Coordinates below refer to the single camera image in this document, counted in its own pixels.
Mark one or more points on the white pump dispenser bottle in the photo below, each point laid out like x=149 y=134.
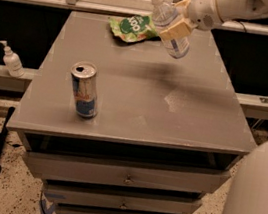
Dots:
x=12 y=61

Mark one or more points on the grey drawer cabinet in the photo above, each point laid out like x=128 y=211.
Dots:
x=153 y=110

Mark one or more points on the green chip bag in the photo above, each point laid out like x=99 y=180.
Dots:
x=133 y=29

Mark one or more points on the top grey drawer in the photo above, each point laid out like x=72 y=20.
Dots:
x=116 y=173

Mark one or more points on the clear blue plastic water bottle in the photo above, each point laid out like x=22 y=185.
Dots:
x=163 y=16

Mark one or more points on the middle grey drawer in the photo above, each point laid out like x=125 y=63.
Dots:
x=146 y=202

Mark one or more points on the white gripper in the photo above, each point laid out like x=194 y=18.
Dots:
x=202 y=9

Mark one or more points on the silver blue energy drink can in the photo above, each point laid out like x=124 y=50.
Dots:
x=83 y=76

